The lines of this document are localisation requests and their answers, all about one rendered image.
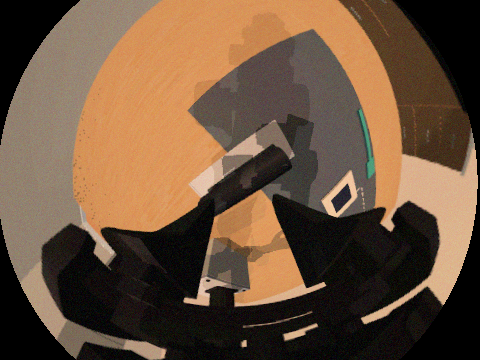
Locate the green trowel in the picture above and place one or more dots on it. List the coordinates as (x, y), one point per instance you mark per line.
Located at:
(369, 167)

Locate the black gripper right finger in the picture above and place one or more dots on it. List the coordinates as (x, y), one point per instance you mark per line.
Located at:
(316, 238)

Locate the cream square tile with dark square centre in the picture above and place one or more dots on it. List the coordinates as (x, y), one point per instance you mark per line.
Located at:
(341, 196)

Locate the dark grey flat mat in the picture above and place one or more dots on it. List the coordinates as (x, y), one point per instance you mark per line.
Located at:
(299, 84)

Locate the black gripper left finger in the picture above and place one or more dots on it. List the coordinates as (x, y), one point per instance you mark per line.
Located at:
(178, 250)

